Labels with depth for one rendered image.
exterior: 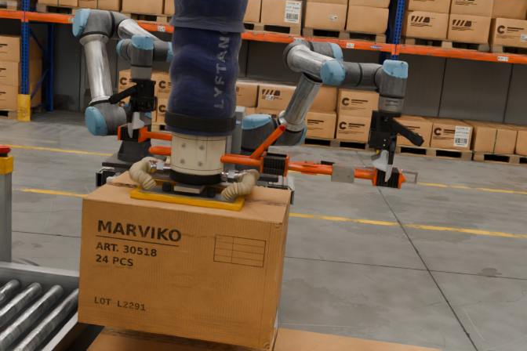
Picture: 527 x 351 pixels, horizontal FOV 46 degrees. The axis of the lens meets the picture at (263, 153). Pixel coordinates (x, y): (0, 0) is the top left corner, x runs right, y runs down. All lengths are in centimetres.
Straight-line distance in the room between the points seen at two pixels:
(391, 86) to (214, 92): 53
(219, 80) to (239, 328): 75
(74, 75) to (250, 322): 931
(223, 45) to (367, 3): 741
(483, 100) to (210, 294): 940
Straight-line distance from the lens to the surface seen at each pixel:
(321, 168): 191
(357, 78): 192
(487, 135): 973
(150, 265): 190
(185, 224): 183
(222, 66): 185
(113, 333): 227
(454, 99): 1085
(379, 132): 189
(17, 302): 252
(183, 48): 187
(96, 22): 264
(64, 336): 213
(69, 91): 1102
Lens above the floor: 161
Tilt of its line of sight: 11 degrees down
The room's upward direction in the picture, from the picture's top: 5 degrees clockwise
